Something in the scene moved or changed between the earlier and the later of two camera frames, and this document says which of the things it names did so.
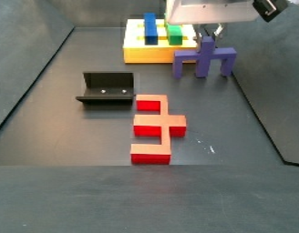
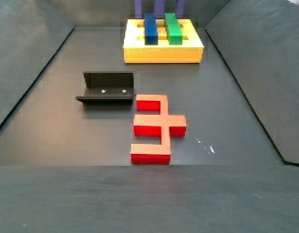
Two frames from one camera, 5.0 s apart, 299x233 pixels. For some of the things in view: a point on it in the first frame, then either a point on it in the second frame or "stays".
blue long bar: [151, 36] stays
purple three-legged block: [203, 56] → [159, 8]
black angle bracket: [108, 87] stays
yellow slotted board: [140, 53] stays
